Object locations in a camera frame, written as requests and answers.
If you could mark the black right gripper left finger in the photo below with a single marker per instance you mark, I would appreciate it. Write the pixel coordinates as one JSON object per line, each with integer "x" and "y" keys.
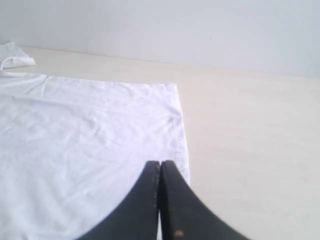
{"x": 137, "y": 216}

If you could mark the white t-shirt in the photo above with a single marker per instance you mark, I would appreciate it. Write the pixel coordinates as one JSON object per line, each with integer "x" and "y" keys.
{"x": 71, "y": 148}

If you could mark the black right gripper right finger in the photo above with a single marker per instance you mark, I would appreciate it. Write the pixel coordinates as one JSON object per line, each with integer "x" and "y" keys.
{"x": 183, "y": 215}

